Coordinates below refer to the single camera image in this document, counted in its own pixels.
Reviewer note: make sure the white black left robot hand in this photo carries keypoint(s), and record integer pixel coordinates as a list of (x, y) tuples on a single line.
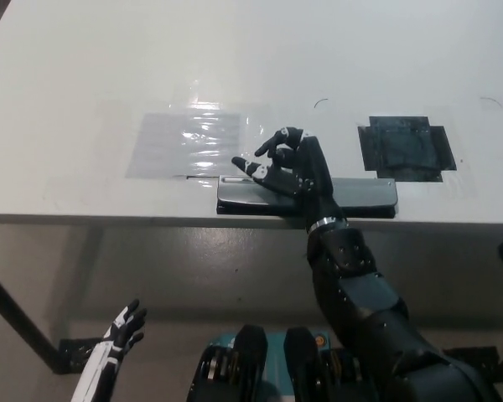
[(109, 356)]

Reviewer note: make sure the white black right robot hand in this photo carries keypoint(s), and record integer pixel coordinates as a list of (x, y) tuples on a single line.
[(314, 180)]

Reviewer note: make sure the silver black hole puncher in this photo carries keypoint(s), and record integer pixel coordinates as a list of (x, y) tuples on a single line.
[(360, 190)]

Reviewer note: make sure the black teal robot torso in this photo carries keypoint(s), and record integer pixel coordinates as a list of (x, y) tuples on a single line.
[(251, 356)]

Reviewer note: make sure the black tape patch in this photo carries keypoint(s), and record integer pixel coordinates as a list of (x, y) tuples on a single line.
[(404, 146)]

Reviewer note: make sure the clear plastic sheet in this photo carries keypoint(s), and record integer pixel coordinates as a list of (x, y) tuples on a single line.
[(167, 146)]

